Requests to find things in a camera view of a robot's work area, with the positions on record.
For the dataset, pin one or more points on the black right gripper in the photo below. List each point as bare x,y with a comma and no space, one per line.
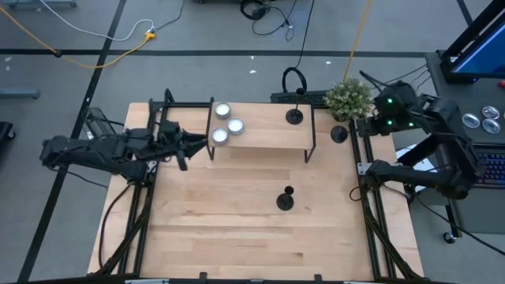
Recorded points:
371,127

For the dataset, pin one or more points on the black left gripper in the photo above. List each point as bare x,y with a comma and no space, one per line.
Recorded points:
171,142

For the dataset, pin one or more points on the white candle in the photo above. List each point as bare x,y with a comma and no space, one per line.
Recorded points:
235,126
220,136
223,110

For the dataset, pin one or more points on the black candle stick holder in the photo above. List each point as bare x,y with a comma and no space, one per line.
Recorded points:
285,202
339,134
294,116

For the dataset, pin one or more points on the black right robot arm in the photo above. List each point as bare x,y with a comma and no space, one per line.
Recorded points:
453,118

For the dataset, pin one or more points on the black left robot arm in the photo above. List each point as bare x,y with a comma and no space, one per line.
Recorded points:
98,152

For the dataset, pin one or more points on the small green potted plant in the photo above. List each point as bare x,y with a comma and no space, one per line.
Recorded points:
349,98

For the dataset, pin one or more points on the white paper sheet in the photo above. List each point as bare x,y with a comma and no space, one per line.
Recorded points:
403,152

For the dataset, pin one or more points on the black power strip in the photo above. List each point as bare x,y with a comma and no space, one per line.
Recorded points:
315,98

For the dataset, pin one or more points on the wooden shelf with black legs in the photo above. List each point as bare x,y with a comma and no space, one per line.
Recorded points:
264,132

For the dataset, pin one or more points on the dark grey computer desk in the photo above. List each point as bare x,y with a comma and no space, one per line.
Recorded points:
465,98

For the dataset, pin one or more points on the silver tin lid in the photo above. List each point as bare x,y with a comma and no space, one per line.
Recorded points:
491,112
491,126
470,120

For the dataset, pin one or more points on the backlit black keyboard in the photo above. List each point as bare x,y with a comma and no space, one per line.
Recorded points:
495,169

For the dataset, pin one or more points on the computer monitor with blue screen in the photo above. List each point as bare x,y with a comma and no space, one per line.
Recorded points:
485,55

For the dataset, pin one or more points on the black caster wheel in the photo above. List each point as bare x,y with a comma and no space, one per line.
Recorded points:
449,237

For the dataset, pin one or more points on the grey floor bar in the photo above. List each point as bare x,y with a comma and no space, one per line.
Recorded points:
17,93

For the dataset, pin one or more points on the black object at floor edge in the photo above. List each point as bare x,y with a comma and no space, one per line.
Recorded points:
4,132

